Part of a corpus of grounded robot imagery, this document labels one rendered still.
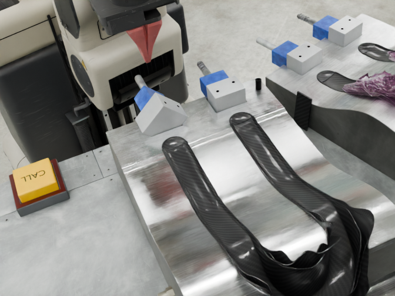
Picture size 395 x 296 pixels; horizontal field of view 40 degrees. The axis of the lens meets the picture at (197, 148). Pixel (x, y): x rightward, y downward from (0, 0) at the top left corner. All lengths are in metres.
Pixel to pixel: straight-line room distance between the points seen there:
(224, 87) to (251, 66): 1.56
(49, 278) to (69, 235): 0.07
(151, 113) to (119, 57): 0.38
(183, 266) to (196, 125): 0.27
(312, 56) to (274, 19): 1.74
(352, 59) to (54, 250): 0.58
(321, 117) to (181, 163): 0.25
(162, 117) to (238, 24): 1.89
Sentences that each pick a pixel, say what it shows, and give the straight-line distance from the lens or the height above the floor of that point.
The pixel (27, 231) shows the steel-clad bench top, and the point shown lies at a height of 0.80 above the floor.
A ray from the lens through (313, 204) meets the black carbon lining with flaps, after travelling 0.68.
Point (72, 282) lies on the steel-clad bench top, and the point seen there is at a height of 0.80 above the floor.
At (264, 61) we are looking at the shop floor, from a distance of 2.41.
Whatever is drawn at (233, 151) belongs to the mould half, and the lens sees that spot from 0.78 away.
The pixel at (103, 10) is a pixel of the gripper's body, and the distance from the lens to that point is 0.69.
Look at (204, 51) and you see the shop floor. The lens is 2.51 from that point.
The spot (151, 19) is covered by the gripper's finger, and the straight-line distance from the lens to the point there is 0.69.
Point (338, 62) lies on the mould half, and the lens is 0.98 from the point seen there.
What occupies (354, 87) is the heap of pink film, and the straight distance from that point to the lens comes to 0.89.
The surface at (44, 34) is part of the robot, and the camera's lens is 1.42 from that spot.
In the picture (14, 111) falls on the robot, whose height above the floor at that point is 0.56.
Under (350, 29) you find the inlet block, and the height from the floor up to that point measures 0.88.
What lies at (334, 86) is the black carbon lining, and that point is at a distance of 0.94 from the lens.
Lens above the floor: 1.44
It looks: 45 degrees down
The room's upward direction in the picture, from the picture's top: 9 degrees counter-clockwise
